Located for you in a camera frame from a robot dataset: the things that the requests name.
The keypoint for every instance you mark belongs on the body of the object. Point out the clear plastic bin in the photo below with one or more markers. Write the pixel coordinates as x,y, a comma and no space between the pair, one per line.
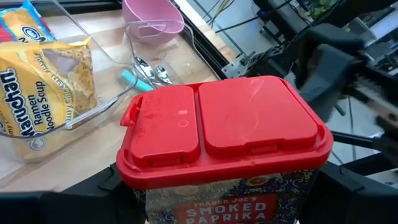
102,107
186,56

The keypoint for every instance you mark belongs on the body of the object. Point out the silver metal bracket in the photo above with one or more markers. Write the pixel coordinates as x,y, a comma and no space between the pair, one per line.
236,65

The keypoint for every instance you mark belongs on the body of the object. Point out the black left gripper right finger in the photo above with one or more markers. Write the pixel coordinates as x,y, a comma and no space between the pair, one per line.
348,205

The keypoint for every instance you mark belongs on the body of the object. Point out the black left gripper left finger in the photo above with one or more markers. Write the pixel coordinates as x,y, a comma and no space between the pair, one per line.
62,208

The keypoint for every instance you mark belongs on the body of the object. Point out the pink plastic bowl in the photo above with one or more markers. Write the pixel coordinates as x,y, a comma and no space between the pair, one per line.
149,12

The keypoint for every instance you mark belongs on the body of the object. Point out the yellow creamy chicken ramen packet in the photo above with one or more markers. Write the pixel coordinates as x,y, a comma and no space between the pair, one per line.
37,93

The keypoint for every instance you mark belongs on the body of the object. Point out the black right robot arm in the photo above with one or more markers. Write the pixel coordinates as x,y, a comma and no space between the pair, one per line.
326,71

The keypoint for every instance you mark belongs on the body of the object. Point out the blue beef ramen packet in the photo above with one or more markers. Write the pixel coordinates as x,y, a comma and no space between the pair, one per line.
28,28

